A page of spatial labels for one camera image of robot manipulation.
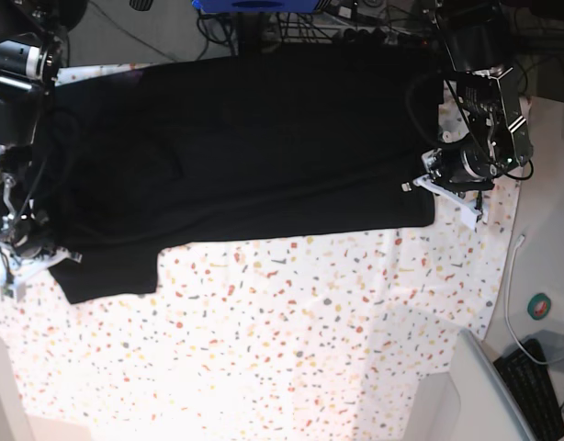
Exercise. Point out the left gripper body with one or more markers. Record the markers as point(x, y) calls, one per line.
point(460, 167)

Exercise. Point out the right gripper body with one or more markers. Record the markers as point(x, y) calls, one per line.
point(31, 237)

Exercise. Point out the black t-shirt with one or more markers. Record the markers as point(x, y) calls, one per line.
point(309, 139)

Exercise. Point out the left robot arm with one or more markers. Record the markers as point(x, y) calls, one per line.
point(476, 37)

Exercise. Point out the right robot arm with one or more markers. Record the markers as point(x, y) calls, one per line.
point(31, 43)

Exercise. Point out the green tape roll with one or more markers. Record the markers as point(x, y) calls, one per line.
point(538, 308)

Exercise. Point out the terrazzo pattern tablecloth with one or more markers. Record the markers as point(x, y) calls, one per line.
point(310, 338)

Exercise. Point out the black keyboard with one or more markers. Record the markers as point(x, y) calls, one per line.
point(532, 389)

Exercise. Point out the grey laptop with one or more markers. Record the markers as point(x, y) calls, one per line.
point(488, 410)

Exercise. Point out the blue device top edge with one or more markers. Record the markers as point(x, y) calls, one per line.
point(256, 6)

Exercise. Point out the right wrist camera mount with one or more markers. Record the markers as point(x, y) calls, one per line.
point(19, 271)

